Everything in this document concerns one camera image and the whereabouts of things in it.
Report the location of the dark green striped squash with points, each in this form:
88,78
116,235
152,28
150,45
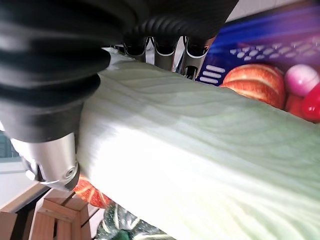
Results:
125,225

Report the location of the orange striped pumpkin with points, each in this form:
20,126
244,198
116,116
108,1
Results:
91,193

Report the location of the red bell pepper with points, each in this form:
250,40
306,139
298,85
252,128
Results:
312,102

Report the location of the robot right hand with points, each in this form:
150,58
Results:
50,75

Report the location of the pale green napa cabbage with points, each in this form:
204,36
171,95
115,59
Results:
190,160

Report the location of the wooden crate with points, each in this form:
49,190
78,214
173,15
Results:
57,217

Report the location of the blue plastic basket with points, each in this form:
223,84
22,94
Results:
262,37

